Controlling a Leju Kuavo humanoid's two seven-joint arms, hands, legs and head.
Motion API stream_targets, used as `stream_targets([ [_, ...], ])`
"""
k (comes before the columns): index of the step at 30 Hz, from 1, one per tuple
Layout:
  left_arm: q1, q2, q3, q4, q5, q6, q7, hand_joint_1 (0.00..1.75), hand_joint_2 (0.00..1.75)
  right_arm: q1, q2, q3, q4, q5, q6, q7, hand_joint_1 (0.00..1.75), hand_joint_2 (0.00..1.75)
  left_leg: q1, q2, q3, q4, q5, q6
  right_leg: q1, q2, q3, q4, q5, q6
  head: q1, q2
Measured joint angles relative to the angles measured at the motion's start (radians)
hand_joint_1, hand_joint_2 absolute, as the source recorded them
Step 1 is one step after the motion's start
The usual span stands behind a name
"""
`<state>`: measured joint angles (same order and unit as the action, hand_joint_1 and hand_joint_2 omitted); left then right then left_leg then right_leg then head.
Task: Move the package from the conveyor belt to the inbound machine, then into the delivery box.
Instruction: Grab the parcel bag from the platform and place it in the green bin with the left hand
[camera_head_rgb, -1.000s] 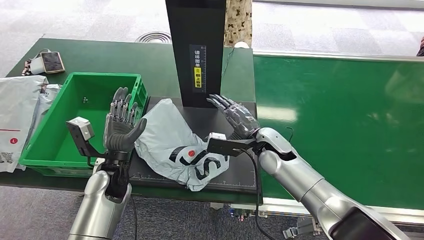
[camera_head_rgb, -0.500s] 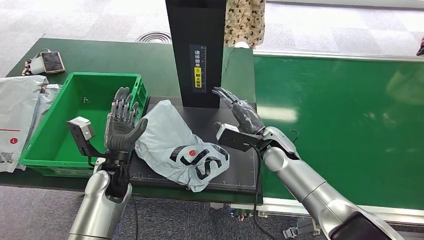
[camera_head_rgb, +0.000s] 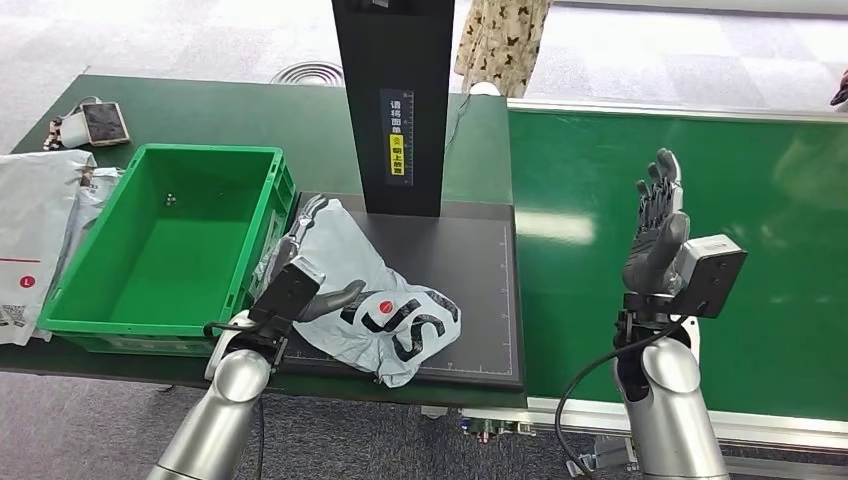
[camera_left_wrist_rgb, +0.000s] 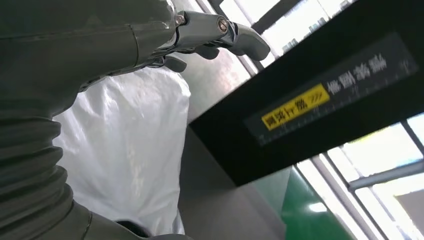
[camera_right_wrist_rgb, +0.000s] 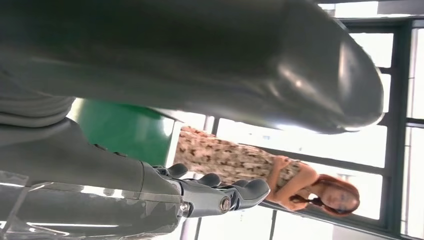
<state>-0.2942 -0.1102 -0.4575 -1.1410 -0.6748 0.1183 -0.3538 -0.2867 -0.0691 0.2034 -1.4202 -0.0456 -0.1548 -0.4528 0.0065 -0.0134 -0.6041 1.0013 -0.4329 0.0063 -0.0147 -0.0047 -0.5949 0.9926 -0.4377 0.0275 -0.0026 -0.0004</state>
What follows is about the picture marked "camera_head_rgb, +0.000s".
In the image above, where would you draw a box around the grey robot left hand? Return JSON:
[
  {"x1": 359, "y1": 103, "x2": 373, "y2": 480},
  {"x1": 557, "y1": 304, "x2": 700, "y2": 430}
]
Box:
[{"x1": 271, "y1": 193, "x2": 368, "y2": 325}]

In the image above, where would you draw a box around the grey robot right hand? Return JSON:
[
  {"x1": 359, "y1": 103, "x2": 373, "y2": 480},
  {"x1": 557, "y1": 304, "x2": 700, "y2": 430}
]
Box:
[{"x1": 621, "y1": 148, "x2": 692, "y2": 297}]

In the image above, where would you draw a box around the grey plastic mailer package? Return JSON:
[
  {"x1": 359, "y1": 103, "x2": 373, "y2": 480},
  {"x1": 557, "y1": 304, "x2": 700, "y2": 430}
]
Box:
[{"x1": 263, "y1": 197, "x2": 464, "y2": 390}]

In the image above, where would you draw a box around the green conveyor belt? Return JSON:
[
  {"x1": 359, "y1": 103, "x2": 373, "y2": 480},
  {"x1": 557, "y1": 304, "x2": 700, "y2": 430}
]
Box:
[{"x1": 506, "y1": 109, "x2": 848, "y2": 423}]

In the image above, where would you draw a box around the green plastic crate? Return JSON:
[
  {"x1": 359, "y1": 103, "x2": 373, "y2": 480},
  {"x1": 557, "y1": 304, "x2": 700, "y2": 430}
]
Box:
[{"x1": 36, "y1": 144, "x2": 297, "y2": 356}]

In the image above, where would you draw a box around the green table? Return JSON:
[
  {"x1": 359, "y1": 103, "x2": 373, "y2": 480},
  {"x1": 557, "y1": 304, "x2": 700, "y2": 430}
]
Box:
[{"x1": 0, "y1": 74, "x2": 529, "y2": 409}]

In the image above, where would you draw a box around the round floor vent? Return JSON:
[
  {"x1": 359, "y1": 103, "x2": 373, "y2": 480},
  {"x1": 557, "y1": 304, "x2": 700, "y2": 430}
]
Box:
[{"x1": 269, "y1": 60, "x2": 345, "y2": 88}]

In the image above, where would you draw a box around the black scanner column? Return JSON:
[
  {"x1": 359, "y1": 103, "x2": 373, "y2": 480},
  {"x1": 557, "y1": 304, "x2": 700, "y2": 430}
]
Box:
[{"x1": 331, "y1": 0, "x2": 457, "y2": 219}]

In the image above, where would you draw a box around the grey crumpled mailer bag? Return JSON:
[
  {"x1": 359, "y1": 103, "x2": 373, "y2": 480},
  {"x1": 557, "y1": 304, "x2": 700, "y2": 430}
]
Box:
[{"x1": 47, "y1": 166, "x2": 125, "y2": 296}]

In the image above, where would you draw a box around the dark smartphone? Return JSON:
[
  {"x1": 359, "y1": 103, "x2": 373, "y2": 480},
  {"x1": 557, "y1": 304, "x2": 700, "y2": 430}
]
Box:
[{"x1": 80, "y1": 101, "x2": 132, "y2": 148}]

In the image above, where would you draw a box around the white charger block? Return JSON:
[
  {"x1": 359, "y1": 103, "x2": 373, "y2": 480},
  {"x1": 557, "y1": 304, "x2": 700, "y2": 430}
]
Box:
[{"x1": 58, "y1": 110, "x2": 91, "y2": 150}]

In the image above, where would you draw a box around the white mailer bag red dot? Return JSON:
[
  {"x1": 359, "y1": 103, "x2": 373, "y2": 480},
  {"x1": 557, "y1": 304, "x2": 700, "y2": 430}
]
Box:
[{"x1": 0, "y1": 150, "x2": 96, "y2": 348}]

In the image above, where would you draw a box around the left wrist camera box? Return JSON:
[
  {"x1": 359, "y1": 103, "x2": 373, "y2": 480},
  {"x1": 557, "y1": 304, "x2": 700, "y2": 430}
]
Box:
[{"x1": 247, "y1": 256, "x2": 328, "y2": 334}]

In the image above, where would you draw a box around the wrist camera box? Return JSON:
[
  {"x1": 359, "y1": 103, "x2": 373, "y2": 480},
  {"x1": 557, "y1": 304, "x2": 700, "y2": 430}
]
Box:
[
  {"x1": 667, "y1": 233, "x2": 749, "y2": 321},
  {"x1": 247, "y1": 256, "x2": 328, "y2": 334}
]

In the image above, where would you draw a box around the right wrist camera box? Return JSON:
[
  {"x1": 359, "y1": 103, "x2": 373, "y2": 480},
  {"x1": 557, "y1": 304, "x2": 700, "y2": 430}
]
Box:
[{"x1": 667, "y1": 233, "x2": 749, "y2": 321}]

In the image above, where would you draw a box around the black scanner base plate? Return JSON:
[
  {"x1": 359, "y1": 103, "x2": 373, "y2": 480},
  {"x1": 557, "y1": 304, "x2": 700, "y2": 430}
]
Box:
[{"x1": 278, "y1": 192, "x2": 525, "y2": 392}]

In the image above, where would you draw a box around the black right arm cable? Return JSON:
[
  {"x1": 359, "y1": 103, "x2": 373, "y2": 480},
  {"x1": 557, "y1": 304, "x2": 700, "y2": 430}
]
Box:
[{"x1": 554, "y1": 315, "x2": 692, "y2": 480}]

